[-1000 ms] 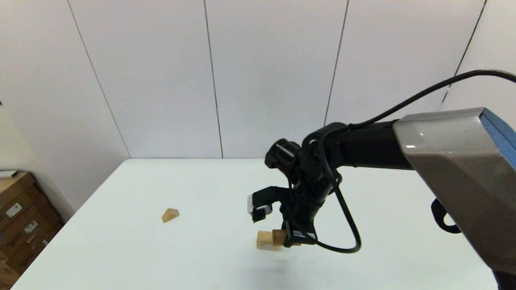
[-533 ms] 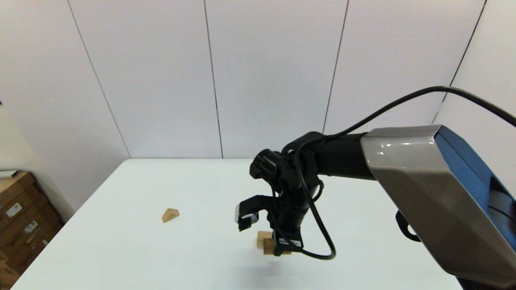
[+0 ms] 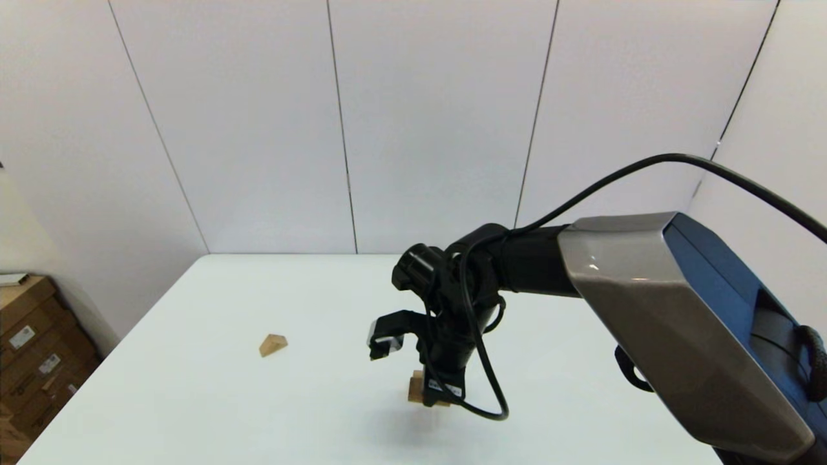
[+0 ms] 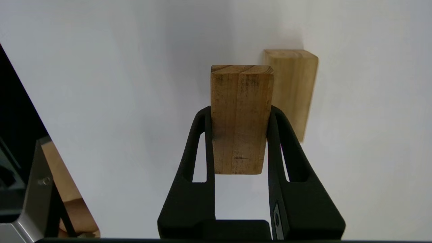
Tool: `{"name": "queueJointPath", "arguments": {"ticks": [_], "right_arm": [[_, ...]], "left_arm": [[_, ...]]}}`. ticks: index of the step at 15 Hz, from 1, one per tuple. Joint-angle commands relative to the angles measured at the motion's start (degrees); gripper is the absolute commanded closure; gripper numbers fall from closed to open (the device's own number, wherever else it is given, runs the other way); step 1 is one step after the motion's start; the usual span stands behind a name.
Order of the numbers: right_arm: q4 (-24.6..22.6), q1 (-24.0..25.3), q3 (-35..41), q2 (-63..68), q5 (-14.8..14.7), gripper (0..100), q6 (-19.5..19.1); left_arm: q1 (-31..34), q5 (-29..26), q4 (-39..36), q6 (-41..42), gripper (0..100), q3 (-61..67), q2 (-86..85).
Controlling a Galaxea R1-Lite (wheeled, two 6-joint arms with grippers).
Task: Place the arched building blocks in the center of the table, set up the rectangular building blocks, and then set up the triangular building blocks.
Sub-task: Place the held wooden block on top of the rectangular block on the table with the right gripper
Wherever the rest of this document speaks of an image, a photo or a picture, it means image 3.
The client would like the arched wooden block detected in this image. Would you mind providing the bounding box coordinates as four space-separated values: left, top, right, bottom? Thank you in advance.
408 380 452 408

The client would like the brown cardboard box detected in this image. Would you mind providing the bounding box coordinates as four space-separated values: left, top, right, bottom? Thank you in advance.
0 407 33 465
0 277 65 353
0 358 104 441
0 326 88 396

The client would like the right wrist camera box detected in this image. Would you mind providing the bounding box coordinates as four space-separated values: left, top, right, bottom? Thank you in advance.
368 311 410 361

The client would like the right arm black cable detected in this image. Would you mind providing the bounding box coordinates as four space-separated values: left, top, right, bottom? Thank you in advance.
413 152 827 422

